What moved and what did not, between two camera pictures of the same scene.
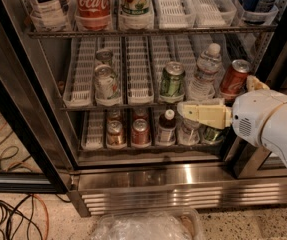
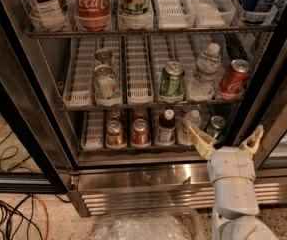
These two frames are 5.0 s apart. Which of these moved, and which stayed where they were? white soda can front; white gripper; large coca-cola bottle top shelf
Moved: white gripper
Stayed: white soda can front; large coca-cola bottle top shelf
